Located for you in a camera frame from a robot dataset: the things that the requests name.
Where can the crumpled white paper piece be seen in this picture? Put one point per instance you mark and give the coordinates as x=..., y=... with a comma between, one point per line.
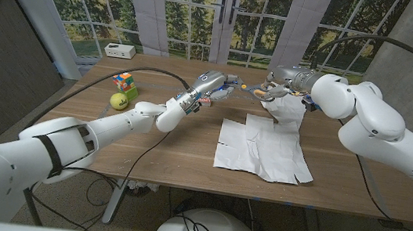
x=286, y=109

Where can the crumpled paper scrap under table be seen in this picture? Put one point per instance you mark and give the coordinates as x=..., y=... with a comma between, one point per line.
x=138, y=187

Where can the white table leg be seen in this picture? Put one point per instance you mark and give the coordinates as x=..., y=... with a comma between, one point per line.
x=114, y=203

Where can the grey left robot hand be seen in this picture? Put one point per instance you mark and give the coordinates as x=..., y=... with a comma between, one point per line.
x=210, y=84

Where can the white paper sheet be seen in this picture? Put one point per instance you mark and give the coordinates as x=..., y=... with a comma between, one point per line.
x=265, y=154

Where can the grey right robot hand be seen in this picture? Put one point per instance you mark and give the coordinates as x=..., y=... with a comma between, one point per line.
x=294, y=79

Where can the green cube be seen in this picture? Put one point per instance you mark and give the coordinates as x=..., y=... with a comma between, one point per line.
x=129, y=93

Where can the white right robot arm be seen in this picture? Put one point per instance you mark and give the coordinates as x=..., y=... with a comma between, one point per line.
x=386, y=129

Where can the Colgate toothpaste box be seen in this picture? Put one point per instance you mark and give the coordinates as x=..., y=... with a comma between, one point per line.
x=205, y=100

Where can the multicoloured puzzle cube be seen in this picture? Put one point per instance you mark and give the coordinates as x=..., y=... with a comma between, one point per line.
x=122, y=80

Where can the yellow tennis ball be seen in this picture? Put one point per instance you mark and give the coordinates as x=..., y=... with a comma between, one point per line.
x=118, y=101

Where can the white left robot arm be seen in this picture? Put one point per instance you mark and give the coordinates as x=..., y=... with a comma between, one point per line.
x=47, y=159

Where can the printed forest window backdrop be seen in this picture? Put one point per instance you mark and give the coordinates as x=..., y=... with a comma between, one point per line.
x=260, y=31

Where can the white power strip box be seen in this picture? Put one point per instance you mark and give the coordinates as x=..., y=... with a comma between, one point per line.
x=119, y=50

